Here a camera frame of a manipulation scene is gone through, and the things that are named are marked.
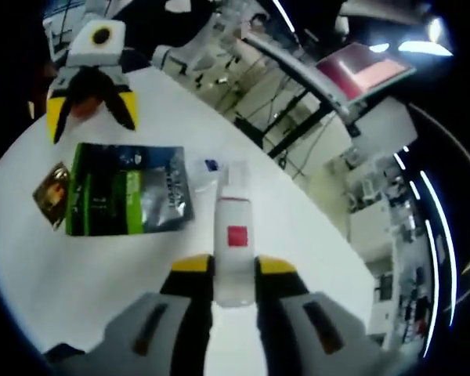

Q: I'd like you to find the green black sachet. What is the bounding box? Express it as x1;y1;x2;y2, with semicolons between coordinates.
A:
63;142;144;237

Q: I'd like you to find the grey standing desk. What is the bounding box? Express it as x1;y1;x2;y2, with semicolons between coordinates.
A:
234;32;378;158

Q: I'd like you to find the ceiling light strip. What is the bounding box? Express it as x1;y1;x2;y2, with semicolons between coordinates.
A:
419;169;461;360
392;146;442;303

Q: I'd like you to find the gold sachet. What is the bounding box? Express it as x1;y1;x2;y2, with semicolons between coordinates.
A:
31;161;71;232

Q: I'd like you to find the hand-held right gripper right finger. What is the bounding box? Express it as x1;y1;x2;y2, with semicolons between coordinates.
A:
254;254;379;376

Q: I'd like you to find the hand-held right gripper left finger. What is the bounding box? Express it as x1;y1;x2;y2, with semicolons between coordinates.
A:
101;253;215;376

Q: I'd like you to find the large white skincare bottle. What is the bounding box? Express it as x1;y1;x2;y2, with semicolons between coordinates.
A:
212;159;257;309

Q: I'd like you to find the person's left hand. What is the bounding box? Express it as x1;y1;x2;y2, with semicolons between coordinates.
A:
71;97;103;121

